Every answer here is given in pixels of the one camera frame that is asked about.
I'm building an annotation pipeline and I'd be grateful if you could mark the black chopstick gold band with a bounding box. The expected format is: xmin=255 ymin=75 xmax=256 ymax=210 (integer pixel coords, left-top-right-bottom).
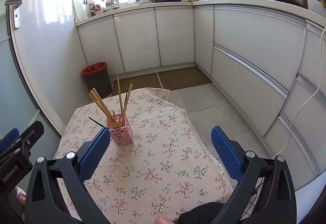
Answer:
xmin=123 ymin=90 xmax=129 ymax=113
xmin=88 ymin=116 xmax=108 ymax=129

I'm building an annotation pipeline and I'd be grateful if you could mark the pink perforated utensil holder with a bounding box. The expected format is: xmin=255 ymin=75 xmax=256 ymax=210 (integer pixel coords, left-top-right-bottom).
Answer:
xmin=106 ymin=116 xmax=134 ymax=146

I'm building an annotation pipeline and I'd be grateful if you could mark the bamboo chopstick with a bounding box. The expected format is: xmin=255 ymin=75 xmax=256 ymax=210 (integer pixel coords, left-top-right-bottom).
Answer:
xmin=117 ymin=75 xmax=123 ymax=127
xmin=89 ymin=90 xmax=117 ymax=128
xmin=90 ymin=87 xmax=118 ymax=128
xmin=113 ymin=111 xmax=118 ymax=127
xmin=120 ymin=83 xmax=133 ymax=127
xmin=89 ymin=91 xmax=114 ymax=127
xmin=120 ymin=110 xmax=124 ymax=127

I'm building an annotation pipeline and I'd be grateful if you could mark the person's left hand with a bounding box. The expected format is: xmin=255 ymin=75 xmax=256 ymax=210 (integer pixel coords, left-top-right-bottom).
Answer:
xmin=14 ymin=186 xmax=26 ymax=206

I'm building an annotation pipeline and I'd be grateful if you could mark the person's right hand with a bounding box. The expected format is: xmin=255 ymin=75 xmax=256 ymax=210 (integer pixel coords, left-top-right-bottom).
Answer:
xmin=154 ymin=215 xmax=175 ymax=224

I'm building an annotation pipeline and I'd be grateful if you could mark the floral tablecloth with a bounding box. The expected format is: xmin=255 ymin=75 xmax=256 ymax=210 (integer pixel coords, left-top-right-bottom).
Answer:
xmin=53 ymin=87 xmax=234 ymax=224

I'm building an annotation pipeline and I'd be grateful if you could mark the red and brown trash bin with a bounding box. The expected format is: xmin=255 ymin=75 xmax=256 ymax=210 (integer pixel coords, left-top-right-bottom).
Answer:
xmin=81 ymin=62 xmax=113 ymax=98

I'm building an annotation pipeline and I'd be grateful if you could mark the brown floor mat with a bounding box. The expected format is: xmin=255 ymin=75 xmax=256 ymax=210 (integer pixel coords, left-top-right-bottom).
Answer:
xmin=119 ymin=67 xmax=212 ymax=93

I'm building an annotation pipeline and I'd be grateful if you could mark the white cable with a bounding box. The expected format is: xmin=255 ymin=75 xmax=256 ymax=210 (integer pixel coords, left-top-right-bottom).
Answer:
xmin=271 ymin=26 xmax=326 ymax=160

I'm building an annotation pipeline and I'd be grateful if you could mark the metal door handle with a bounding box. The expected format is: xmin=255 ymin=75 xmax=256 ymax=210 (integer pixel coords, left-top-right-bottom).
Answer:
xmin=4 ymin=0 xmax=23 ymax=29

